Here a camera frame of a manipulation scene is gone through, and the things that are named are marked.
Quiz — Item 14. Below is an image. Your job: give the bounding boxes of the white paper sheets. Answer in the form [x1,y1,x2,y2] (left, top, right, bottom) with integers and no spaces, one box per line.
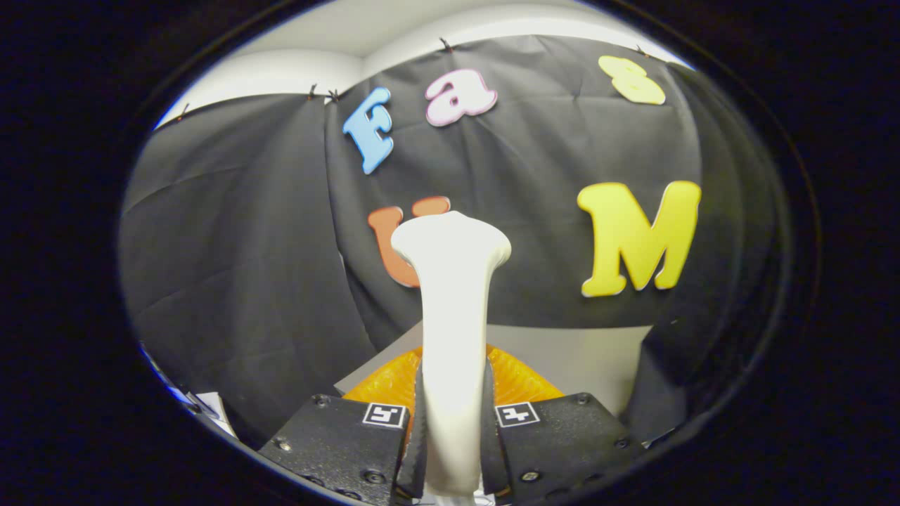
[184,389,240,441]

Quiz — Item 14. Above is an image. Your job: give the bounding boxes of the black backdrop cloth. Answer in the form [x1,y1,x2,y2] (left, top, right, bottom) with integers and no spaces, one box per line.
[117,35,783,450]

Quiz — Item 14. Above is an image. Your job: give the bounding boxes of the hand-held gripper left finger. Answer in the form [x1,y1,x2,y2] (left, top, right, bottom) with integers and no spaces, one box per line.
[259,344,428,506]

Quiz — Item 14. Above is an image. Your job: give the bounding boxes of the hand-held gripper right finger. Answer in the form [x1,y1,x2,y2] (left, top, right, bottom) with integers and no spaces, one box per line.
[480,344,645,503]

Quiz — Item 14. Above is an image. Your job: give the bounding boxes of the grey cabinet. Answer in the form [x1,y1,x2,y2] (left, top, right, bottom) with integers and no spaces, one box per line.
[334,321,654,417]

